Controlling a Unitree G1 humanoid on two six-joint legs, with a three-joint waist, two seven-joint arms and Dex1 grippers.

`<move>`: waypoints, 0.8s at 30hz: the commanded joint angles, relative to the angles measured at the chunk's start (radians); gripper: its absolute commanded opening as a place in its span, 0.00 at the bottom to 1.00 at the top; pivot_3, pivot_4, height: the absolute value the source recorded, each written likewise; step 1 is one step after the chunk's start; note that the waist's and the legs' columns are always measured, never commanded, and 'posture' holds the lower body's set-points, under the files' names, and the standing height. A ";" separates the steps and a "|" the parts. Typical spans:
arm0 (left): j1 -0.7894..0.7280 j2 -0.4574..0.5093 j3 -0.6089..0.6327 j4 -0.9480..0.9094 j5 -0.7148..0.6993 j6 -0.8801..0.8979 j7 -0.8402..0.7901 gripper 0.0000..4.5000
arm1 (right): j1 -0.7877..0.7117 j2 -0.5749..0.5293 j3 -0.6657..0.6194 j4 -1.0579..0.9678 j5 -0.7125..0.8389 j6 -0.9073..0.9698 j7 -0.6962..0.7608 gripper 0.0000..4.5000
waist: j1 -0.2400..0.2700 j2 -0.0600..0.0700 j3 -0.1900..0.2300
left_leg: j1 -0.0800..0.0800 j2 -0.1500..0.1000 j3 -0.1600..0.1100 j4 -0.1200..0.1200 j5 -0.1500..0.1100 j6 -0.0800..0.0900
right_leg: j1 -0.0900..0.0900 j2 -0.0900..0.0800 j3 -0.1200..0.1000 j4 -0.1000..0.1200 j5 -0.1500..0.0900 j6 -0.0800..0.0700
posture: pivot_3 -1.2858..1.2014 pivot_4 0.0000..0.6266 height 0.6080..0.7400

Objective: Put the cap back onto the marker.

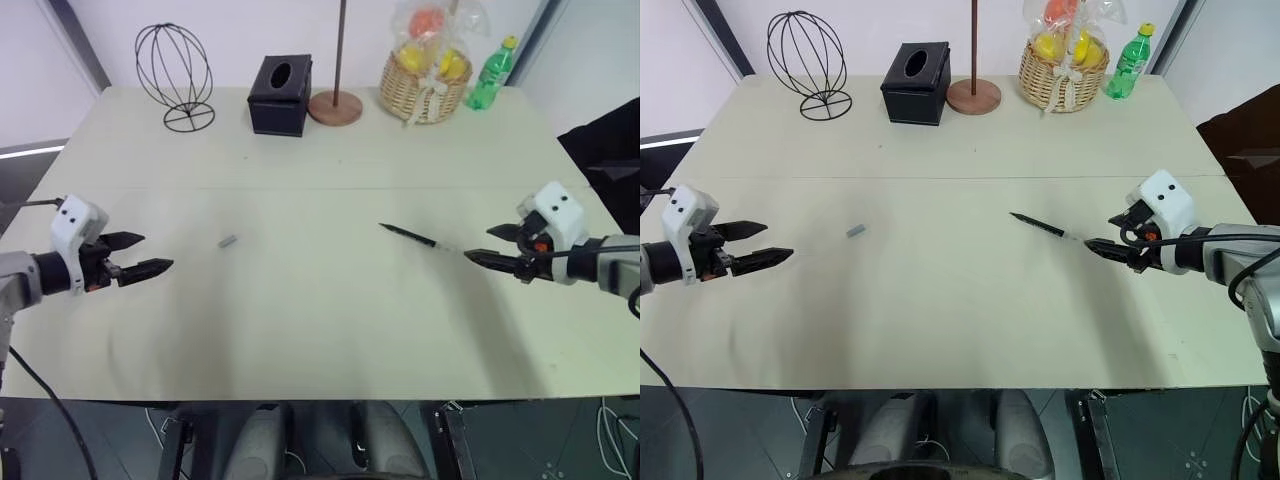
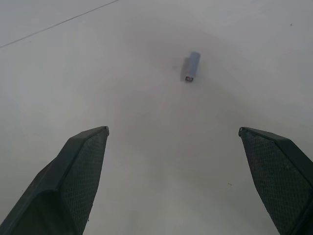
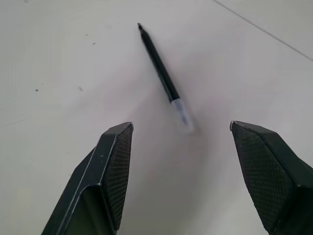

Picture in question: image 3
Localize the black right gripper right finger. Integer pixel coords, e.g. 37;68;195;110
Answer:
229;120;313;235

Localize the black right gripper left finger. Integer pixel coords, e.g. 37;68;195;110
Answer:
41;121;134;235

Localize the black pen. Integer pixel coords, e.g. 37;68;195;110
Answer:
137;22;181;103

